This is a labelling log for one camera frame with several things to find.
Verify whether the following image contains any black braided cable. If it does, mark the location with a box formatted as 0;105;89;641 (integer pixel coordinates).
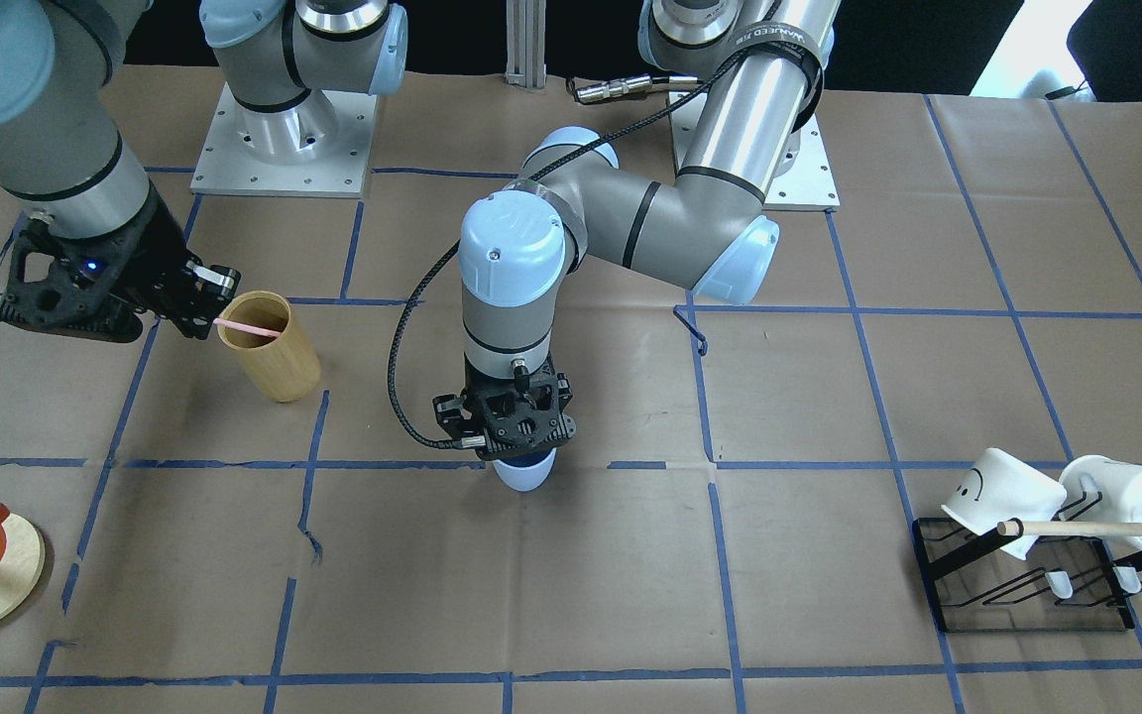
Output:
388;59;801;452

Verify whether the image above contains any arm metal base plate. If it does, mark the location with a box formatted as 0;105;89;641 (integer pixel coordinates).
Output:
668;91;841;211
190;87;380;199

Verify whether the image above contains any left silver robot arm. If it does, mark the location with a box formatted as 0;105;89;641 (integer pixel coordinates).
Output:
432;1;841;464

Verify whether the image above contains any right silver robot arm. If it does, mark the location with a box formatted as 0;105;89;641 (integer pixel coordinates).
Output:
0;1;408;343

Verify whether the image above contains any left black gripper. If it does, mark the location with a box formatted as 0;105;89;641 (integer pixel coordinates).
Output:
432;356;576;462

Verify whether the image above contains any aluminium frame post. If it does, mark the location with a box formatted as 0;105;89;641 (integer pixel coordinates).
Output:
504;0;547;91

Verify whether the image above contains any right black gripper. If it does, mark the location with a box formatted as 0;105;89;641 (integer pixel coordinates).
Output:
0;188;241;343

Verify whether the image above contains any light blue plastic cup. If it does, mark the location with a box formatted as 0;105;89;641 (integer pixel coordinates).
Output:
493;448;557;494

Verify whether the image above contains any pink chopstick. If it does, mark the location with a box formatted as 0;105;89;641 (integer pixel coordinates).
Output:
212;316;282;339

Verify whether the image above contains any white smiley cup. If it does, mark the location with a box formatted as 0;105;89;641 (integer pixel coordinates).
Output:
940;448;1067;536

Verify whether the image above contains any black wire cup rack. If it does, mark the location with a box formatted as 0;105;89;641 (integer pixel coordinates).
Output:
914;476;1142;634

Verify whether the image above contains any wooden mug tree stand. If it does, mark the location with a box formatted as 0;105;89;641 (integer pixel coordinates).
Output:
0;515;46;620

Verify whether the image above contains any bamboo cylinder holder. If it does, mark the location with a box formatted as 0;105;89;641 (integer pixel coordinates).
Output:
217;291;321;403

